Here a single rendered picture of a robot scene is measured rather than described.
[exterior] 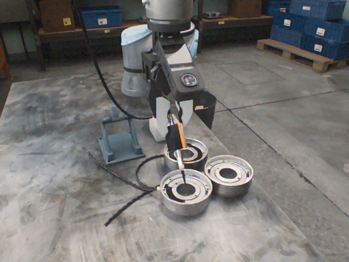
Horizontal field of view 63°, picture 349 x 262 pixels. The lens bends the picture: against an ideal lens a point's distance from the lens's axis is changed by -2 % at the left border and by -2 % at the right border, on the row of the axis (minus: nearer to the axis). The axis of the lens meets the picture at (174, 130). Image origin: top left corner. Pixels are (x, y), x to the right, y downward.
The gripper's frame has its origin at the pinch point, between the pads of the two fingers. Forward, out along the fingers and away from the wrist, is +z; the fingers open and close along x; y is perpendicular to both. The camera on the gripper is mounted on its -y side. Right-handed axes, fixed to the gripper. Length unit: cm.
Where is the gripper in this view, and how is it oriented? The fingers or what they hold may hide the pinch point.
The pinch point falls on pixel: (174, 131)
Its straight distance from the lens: 55.3
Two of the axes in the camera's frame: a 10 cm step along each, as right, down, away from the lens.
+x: -9.2, 2.0, -3.3
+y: -3.8, -4.8, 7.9
